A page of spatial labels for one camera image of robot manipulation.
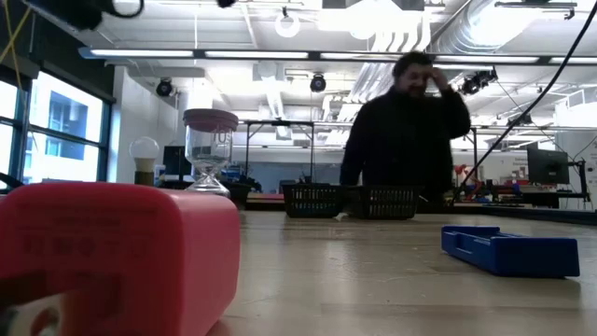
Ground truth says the light bulb on brass base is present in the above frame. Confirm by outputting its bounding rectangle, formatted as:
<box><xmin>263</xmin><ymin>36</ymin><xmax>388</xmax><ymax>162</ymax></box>
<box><xmin>129</xmin><ymin>135</ymin><xmax>160</xmax><ymax>188</ymax></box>

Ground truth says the black ceiling equipment cluster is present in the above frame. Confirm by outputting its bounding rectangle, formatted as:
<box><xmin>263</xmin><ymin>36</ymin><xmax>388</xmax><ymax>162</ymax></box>
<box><xmin>459</xmin><ymin>68</ymin><xmax>499</xmax><ymax>97</ymax></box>

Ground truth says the silver ventilation duct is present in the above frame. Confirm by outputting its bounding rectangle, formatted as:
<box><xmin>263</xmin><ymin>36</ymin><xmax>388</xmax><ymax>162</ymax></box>
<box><xmin>428</xmin><ymin>0</ymin><xmax>514</xmax><ymax>53</ymax></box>

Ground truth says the black hanging cable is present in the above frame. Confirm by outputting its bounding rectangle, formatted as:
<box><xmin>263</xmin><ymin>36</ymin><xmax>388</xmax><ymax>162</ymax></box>
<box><xmin>450</xmin><ymin>0</ymin><xmax>597</xmax><ymax>206</ymax></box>

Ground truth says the red usb wall charger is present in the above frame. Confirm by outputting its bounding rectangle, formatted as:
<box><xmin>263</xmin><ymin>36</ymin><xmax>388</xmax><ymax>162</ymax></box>
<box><xmin>0</xmin><ymin>181</ymin><xmax>243</xmax><ymax>336</ymax></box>

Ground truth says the white ring light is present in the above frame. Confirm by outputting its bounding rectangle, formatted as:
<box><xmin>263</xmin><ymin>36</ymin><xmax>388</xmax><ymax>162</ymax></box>
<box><xmin>274</xmin><ymin>11</ymin><xmax>301</xmax><ymax>38</ymax></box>

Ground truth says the large dark-framed window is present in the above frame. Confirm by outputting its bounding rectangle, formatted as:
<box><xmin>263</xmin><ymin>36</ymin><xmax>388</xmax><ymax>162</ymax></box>
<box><xmin>0</xmin><ymin>69</ymin><xmax>112</xmax><ymax>195</ymax></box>

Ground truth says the person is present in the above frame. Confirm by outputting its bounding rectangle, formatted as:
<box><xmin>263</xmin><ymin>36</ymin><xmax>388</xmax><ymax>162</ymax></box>
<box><xmin>339</xmin><ymin>49</ymin><xmax>472</xmax><ymax>206</ymax></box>

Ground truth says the yellow cable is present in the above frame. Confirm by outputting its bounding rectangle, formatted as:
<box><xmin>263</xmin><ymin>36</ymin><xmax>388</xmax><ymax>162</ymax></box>
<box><xmin>0</xmin><ymin>0</ymin><xmax>34</xmax><ymax>94</ymax></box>

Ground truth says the black computer monitor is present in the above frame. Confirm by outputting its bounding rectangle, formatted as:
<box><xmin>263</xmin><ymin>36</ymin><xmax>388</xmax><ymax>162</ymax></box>
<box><xmin>161</xmin><ymin>146</ymin><xmax>193</xmax><ymax>177</ymax></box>
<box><xmin>526</xmin><ymin>147</ymin><xmax>571</xmax><ymax>186</ymax></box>

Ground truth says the long ceiling light bar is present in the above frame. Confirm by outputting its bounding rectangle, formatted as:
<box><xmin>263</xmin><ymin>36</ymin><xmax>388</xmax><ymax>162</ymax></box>
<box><xmin>77</xmin><ymin>46</ymin><xmax>597</xmax><ymax>66</ymax></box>

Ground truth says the blue box with recessed side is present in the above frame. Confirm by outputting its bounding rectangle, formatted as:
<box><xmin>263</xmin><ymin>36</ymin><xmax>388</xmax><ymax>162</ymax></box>
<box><xmin>440</xmin><ymin>225</ymin><xmax>581</xmax><ymax>279</ymax></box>

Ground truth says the hourglass with pale purple caps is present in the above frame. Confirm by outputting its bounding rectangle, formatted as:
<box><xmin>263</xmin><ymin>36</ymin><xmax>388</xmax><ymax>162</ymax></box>
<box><xmin>182</xmin><ymin>108</ymin><xmax>240</xmax><ymax>198</ymax></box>

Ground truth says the black metal frame stand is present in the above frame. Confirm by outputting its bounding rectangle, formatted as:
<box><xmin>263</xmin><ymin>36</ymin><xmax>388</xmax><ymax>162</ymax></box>
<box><xmin>244</xmin><ymin>119</ymin><xmax>316</xmax><ymax>186</ymax></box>

